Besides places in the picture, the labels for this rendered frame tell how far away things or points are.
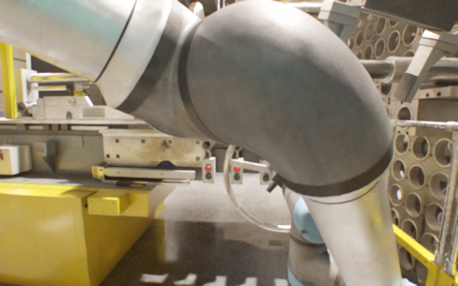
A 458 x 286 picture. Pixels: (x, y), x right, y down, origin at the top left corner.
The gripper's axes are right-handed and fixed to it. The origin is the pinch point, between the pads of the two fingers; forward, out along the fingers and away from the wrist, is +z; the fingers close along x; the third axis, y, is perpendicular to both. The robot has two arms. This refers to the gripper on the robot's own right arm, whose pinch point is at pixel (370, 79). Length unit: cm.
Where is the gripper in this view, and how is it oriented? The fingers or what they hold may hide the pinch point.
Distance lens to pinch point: 40.0
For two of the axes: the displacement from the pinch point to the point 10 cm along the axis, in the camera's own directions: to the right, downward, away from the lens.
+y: 0.6, 5.1, -8.6
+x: 9.8, 1.2, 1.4
